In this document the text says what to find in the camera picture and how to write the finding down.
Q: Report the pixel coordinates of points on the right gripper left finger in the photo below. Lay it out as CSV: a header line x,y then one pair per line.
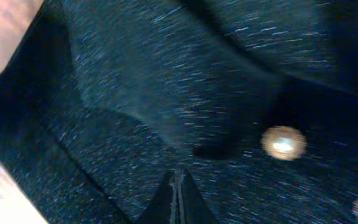
x,y
162,208

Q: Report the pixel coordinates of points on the black velvet garment with buttons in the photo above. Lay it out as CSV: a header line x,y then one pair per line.
x,y
258,100

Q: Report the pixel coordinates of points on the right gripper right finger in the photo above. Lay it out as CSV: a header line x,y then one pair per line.
x,y
192,209

